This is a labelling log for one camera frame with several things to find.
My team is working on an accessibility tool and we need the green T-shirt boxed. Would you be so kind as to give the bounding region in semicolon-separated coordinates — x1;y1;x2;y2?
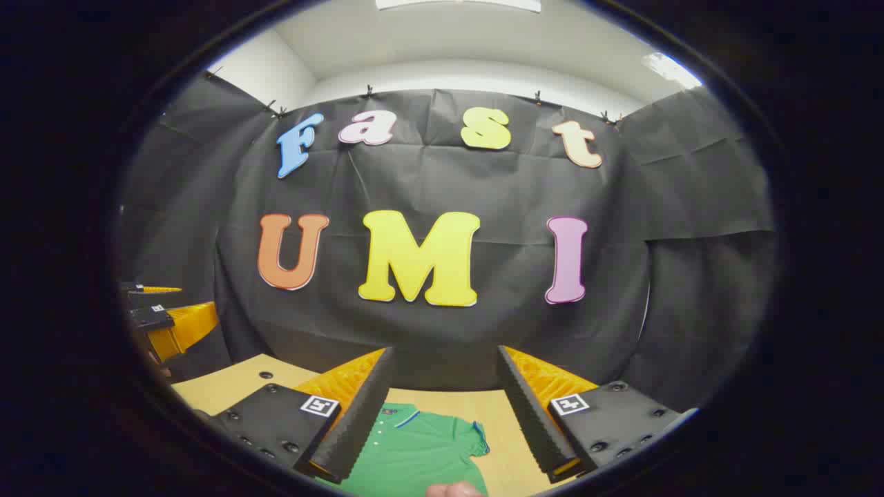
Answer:
338;402;492;497

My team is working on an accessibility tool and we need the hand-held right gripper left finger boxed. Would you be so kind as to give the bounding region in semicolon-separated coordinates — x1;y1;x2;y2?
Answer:
193;347;396;484

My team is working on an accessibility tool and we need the black backdrop cloth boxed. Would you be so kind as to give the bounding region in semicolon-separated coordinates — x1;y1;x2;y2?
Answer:
117;69;778;415

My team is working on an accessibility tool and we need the white ceiling light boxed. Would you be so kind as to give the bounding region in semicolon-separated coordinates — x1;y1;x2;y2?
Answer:
642;52;703;90
375;0;543;13

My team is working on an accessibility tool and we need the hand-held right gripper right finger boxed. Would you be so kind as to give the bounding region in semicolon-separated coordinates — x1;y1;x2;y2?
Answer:
496;345;700;484

